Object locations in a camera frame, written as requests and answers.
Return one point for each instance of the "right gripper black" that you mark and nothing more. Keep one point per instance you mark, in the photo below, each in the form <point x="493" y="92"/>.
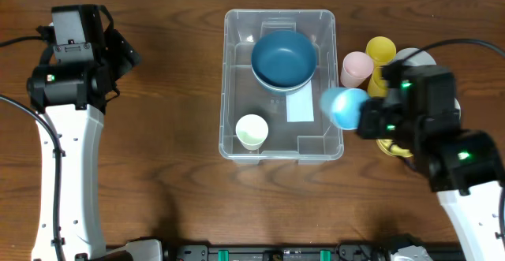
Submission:
<point x="377" y="113"/>

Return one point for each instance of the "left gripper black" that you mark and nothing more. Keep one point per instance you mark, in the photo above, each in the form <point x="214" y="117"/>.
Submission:
<point x="125" y="52"/>

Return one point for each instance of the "yellow cup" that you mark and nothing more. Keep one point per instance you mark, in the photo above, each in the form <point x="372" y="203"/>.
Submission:
<point x="377" y="86"/>
<point x="381" y="50"/>

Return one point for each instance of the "light blue cup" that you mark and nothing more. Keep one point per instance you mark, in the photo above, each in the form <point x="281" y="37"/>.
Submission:
<point x="342" y="106"/>

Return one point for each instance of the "dark blue bowl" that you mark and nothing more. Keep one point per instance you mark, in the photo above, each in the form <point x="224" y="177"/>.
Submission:
<point x="283" y="91"/>
<point x="284" y="58"/>

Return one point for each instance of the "cream large bowl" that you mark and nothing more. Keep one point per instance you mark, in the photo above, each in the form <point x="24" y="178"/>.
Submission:
<point x="259" y="79"/>

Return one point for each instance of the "white plastic cup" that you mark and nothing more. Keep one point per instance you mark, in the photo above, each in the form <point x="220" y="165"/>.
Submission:
<point x="251" y="130"/>

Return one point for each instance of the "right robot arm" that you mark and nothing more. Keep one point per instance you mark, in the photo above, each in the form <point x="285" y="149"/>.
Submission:
<point x="463" y="166"/>

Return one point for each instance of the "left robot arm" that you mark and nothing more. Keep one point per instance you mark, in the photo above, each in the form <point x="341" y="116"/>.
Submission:
<point x="68" y="92"/>

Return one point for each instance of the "yellow small bowl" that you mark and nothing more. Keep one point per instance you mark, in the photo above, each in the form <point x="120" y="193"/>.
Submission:
<point x="392" y="149"/>

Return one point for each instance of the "white small bowl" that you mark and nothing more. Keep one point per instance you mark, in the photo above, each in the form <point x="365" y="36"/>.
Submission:
<point x="458" y="108"/>

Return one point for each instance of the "grey small bowl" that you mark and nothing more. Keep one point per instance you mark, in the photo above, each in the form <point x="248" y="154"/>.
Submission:
<point x="423" y="58"/>

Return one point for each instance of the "pink plastic cup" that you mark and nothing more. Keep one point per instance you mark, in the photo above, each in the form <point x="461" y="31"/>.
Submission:
<point x="356" y="67"/>

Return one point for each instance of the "white label in bin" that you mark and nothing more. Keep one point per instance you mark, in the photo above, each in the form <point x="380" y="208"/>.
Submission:
<point x="299" y="105"/>

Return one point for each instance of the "clear plastic storage bin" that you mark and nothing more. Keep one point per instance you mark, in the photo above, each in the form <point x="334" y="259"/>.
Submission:
<point x="306" y="142"/>

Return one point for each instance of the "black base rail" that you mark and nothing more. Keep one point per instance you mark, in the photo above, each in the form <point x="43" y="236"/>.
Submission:
<point x="208" y="253"/>

